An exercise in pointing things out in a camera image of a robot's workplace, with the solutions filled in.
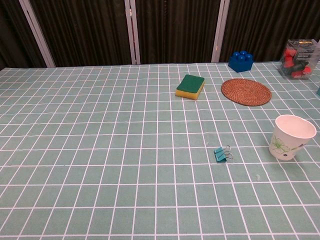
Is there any clear box with red items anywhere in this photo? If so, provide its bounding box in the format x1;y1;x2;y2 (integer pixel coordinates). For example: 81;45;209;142
279;38;320;81

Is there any white partition frame post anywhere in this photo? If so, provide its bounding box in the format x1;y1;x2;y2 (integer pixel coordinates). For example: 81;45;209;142
19;0;56;68
124;0;141;65
210;0;230;63

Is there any green grid tablecloth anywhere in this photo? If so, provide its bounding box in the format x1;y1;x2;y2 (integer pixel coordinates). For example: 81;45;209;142
0;61;320;240

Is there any round woven rattan coaster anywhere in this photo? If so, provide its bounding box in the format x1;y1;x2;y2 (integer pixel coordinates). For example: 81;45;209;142
220;78;273;107

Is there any blue toy building block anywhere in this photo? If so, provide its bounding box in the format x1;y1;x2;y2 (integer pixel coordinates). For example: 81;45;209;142
227;50;254;74

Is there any white paper cup floral print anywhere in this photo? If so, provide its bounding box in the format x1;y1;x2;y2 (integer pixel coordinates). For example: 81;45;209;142
268;114;318;161

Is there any blue binder clip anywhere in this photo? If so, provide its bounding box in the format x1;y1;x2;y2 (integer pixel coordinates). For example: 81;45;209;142
213;144;235;164

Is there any dark pleated curtain panel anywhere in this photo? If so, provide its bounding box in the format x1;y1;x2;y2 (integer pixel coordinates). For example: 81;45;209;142
219;0;320;63
134;0;222;65
0;0;48;71
29;0;133;68

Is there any green and yellow sponge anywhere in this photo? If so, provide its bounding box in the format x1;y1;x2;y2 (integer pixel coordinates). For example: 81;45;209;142
174;74;206;101

